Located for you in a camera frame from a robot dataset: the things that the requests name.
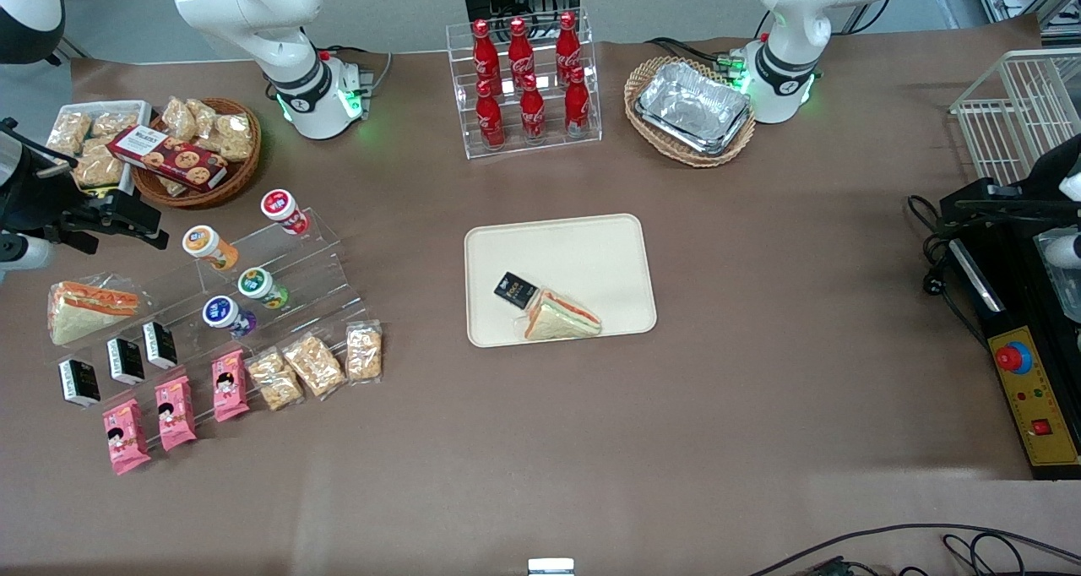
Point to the pink snack packet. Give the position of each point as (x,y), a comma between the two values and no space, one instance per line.
(125,437)
(229,386)
(175,413)

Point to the red emergency stop button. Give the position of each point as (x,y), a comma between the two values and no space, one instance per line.
(1011,357)

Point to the green lid gum canister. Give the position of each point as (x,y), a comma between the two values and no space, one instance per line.
(262,287)

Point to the black yellow control box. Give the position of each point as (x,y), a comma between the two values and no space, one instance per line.
(1039,399)

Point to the light wicker basket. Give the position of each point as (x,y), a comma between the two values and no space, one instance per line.
(646,73)

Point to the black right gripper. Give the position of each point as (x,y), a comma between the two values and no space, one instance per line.
(35,202)

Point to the white rectangular dish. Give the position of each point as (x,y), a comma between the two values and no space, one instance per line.
(127,107)

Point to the small black snack box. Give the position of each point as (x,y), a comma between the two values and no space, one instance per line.
(160,345)
(78,382)
(516,290)
(125,361)

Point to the clear bag peanut brittle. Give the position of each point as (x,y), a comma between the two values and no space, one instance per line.
(314,365)
(230,147)
(364,352)
(235,126)
(100,169)
(274,379)
(67,131)
(179,118)
(203,113)
(115,122)

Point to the red cookie box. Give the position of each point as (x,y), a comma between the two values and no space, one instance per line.
(169,158)

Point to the stacked aluminium foil trays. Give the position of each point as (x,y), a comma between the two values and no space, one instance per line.
(692,107)

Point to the clear acrylic stepped stand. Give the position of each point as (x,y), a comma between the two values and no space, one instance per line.
(312,263)

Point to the wrapped triangle sandwich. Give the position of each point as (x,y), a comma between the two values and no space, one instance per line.
(559,317)
(84,310)

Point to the beige plastic tray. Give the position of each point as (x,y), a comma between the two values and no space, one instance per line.
(583,255)

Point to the red cola bottle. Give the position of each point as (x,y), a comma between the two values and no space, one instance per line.
(489,120)
(483,52)
(567,46)
(532,113)
(577,105)
(520,51)

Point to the brown wicker basket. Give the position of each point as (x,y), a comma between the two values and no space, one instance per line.
(241,171)

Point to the orange lid gum canister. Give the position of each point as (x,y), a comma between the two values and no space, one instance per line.
(209,247)

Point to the yellow snack packet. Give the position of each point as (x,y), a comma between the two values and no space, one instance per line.
(100,192)

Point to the red lid gum canister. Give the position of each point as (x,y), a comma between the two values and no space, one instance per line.
(284,209)

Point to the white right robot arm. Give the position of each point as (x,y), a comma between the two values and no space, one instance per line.
(253,10)

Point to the blue lid gum canister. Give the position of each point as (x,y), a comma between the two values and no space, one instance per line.
(226,315)

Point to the clear acrylic bottle rack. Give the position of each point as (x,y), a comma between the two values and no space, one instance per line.
(583,128)

